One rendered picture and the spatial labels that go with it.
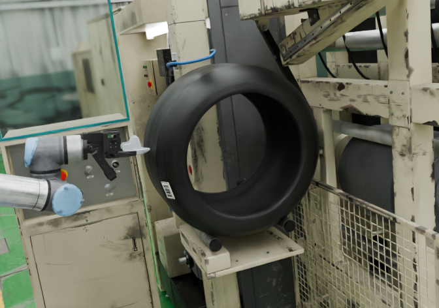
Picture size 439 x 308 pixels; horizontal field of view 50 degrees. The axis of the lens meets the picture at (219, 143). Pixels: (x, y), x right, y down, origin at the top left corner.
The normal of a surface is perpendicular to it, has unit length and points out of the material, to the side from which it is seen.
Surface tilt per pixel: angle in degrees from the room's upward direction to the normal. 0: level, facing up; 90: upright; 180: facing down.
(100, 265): 90
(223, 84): 80
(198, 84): 49
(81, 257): 90
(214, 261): 90
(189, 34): 90
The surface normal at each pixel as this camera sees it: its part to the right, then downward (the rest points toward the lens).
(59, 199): 0.69, 0.12
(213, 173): 0.33, 0.16
